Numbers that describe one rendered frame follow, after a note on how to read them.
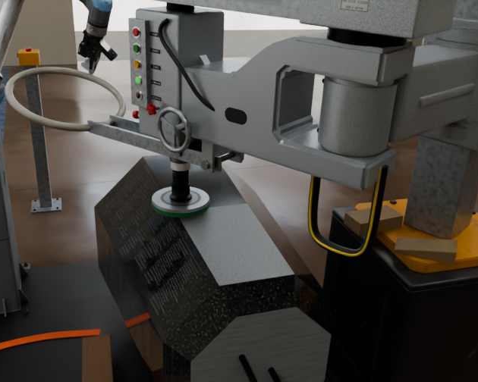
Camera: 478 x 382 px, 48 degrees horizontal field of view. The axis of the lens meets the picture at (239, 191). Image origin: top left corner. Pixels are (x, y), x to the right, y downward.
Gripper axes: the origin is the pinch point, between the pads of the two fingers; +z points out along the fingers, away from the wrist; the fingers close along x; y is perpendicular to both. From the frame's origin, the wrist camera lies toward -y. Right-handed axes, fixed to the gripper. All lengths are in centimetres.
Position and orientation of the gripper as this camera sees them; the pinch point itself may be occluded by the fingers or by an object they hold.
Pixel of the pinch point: (92, 73)
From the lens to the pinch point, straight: 264.7
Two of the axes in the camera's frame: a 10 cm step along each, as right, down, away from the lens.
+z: -3.3, 7.3, 6.0
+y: -9.2, -3.9, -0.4
